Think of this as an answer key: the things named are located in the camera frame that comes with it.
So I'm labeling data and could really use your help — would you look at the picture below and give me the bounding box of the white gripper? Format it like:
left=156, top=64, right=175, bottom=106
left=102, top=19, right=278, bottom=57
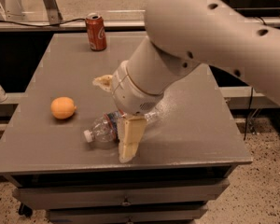
left=92, top=61, right=163, bottom=163

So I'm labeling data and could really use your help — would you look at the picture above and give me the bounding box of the clear plastic water bottle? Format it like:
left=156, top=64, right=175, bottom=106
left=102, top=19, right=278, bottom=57
left=83, top=107, right=161, bottom=149

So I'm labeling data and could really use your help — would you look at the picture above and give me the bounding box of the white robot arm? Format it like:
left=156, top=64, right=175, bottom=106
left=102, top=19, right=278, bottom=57
left=93, top=0, right=280, bottom=162

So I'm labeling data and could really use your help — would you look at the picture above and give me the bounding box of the orange lemon fruit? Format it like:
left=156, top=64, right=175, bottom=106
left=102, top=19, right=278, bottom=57
left=50, top=97, right=77, bottom=119

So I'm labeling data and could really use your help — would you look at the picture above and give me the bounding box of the red soda can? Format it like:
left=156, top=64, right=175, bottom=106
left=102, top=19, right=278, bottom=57
left=85, top=13, right=106, bottom=51

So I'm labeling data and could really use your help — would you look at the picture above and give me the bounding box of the grey drawer cabinet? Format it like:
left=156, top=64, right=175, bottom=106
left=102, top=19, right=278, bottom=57
left=0, top=30, right=253, bottom=224

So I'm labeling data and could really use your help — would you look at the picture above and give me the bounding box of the black cable on rail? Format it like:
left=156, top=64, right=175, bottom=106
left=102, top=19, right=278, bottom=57
left=0, top=18, right=86, bottom=28

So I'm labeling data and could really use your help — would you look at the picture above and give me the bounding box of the metal frame rail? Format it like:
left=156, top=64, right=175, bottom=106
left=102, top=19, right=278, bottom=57
left=0, top=0, right=280, bottom=30

